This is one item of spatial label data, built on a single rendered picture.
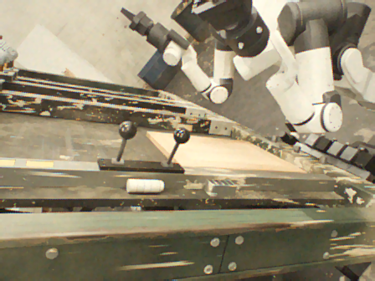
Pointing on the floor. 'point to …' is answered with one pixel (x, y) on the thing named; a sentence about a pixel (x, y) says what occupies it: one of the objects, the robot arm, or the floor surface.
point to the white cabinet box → (54, 56)
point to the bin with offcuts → (183, 13)
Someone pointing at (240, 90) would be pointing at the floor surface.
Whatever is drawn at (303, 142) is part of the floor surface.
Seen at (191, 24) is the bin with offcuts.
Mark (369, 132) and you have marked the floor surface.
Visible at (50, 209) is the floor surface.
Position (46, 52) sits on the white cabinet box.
